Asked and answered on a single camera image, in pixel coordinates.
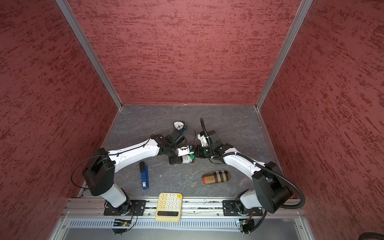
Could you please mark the aluminium corner post left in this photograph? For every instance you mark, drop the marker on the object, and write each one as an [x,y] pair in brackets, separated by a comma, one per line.
[79,33]

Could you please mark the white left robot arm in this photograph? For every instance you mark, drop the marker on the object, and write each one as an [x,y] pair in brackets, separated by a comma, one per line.
[99,172]

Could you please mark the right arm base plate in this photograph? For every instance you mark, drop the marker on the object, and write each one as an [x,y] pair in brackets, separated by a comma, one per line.
[236,208]

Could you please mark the yellow calculator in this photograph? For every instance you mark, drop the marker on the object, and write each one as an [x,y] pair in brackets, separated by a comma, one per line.
[169,207]

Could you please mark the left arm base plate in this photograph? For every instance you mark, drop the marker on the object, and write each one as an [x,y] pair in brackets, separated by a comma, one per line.
[136,207]

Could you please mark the teal dial kitchen scale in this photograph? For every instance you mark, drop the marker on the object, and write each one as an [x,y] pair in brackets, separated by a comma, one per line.
[180,126]

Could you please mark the plaid checkered pouch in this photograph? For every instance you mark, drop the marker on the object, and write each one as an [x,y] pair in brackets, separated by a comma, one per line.
[216,177]

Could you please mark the aluminium corner post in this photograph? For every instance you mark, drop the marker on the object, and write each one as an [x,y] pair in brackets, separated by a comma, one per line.
[79,33]
[290,37]

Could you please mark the green capped pill bottle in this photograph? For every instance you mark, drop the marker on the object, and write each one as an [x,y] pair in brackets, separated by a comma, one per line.
[186,159]

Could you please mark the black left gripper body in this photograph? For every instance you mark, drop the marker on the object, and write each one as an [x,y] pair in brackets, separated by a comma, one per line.
[173,157]

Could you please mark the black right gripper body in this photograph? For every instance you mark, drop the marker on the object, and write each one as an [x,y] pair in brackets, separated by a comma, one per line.
[205,152]

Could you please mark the aluminium corner post right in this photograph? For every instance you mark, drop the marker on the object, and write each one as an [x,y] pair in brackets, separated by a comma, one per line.
[290,37]

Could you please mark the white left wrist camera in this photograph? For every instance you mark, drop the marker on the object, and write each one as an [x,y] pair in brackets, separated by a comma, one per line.
[187,150]

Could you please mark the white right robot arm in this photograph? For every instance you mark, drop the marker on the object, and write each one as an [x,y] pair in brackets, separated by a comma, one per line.
[270,191]

